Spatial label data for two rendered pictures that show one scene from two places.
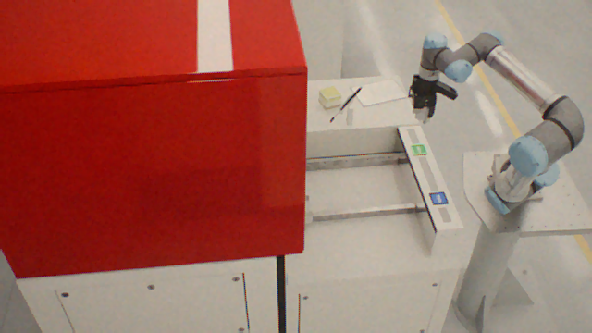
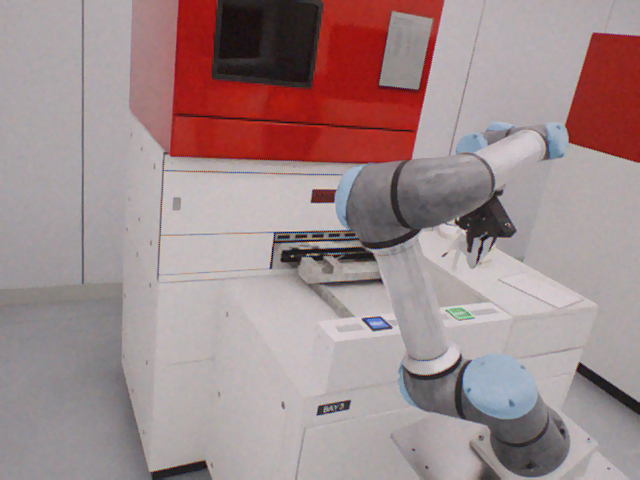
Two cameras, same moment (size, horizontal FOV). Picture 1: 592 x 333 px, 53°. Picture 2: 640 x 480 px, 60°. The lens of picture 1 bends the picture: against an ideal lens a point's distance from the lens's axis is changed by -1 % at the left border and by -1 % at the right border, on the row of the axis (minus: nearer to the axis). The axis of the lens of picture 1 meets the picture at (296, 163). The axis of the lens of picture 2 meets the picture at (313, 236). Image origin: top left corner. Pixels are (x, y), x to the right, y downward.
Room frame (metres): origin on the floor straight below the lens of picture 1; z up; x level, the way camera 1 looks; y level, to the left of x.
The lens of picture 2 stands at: (0.86, -1.54, 1.59)
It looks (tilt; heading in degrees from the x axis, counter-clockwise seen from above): 20 degrees down; 68
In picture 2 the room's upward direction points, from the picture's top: 9 degrees clockwise
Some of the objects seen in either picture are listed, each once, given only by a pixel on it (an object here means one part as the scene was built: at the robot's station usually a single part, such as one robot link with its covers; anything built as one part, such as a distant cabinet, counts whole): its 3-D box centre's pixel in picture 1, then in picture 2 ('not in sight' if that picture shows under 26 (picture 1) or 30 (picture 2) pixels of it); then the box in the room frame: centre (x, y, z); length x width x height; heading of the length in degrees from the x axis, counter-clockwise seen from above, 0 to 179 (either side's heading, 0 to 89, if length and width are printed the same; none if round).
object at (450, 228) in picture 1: (425, 186); (415, 343); (1.60, -0.48, 0.89); 0.55 x 0.09 x 0.14; 7
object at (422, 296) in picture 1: (343, 245); (376, 421); (1.71, -0.21, 0.41); 0.97 x 0.64 x 0.82; 7
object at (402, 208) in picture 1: (347, 214); (338, 307); (1.51, -0.19, 0.84); 0.50 x 0.02 x 0.03; 97
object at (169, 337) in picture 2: not in sight; (237, 328); (1.36, 0.42, 0.41); 0.82 x 0.71 x 0.82; 7
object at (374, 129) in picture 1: (335, 116); (479, 284); (2.02, -0.16, 0.89); 0.62 x 0.35 x 0.14; 97
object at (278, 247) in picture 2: not in sight; (331, 253); (1.58, 0.09, 0.89); 0.44 x 0.02 x 0.10; 7
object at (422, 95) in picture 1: (424, 90); (480, 209); (1.72, -0.44, 1.25); 0.09 x 0.08 x 0.12; 97
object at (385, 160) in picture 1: (335, 164); not in sight; (1.78, -0.15, 0.84); 0.50 x 0.02 x 0.03; 97
